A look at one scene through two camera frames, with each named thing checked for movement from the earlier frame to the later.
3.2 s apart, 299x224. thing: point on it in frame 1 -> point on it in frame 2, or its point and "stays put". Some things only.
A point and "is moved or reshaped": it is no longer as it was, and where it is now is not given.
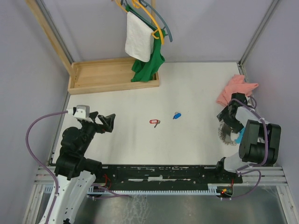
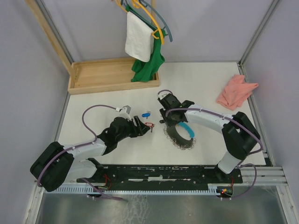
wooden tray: x=104 y=75 stays put
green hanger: x=157 y=30 stays put
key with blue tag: x=176 y=115 is moved or reshaped
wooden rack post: x=34 y=6 stays put
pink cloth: x=237 y=84 stays put
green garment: x=144 y=71 stays put
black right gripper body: x=231 y=122 -> x=169 y=119
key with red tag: x=154 y=121 -> x=150 y=125
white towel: x=139 y=39 stays put
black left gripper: x=108 y=122 -> x=136 y=129
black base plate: x=160 y=177 stays put
